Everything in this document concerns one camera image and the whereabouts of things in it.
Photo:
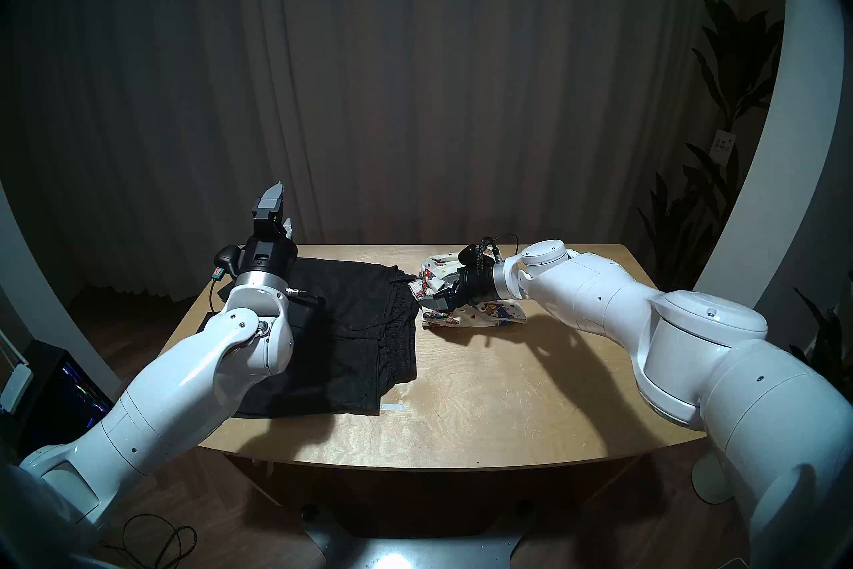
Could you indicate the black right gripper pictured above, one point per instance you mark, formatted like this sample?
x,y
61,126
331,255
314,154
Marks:
x,y
476,291

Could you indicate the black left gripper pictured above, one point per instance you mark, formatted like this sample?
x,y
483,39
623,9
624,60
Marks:
x,y
266,254

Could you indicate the white bear print shorts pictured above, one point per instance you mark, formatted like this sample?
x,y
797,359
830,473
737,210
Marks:
x,y
493,311

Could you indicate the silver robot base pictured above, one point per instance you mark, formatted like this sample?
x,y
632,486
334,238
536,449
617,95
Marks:
x,y
413,554

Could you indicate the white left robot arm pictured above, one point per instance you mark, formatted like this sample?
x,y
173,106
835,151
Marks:
x,y
186,388

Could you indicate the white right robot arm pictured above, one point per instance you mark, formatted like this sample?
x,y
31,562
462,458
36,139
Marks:
x,y
666,334

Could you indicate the light wooden table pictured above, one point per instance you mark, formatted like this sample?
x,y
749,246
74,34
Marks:
x,y
506,414

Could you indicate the grey pleated curtain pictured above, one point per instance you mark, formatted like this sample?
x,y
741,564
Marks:
x,y
400,74

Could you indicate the white box device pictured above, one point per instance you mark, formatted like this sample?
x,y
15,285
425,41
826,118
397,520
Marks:
x,y
16,388

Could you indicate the white paper plant tag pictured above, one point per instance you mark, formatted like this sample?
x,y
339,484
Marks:
x,y
723,146

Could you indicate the tall dark leafy plant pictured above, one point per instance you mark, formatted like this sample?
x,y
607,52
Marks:
x,y
733,61

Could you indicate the small dark leafy plant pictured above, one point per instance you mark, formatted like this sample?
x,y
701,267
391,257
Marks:
x,y
826,348

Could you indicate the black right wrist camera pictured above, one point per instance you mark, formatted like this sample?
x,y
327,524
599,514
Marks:
x,y
474,254

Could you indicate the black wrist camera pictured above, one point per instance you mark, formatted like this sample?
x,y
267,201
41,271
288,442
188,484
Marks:
x,y
225,261
474,254

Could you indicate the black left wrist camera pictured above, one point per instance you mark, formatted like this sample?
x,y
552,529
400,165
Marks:
x,y
225,261

